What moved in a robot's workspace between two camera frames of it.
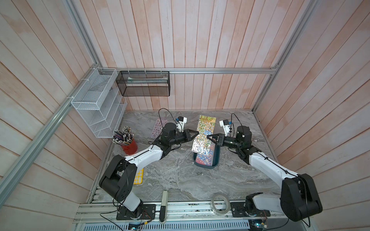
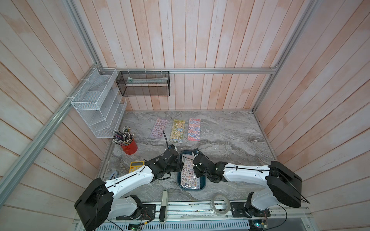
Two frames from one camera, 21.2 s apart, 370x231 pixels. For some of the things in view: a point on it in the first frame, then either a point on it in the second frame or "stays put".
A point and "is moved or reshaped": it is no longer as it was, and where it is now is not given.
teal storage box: (216, 159) -> (202, 180)
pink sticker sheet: (159, 124) stays put
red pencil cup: (125, 138) stays put
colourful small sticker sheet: (205, 127) is moved or reshaped
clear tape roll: (220, 204) stays put
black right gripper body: (231, 143) -> (199, 173)
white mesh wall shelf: (99, 98) stays put
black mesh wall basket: (144, 83) stays put
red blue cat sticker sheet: (206, 160) -> (194, 129)
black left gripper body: (179, 138) -> (176, 167)
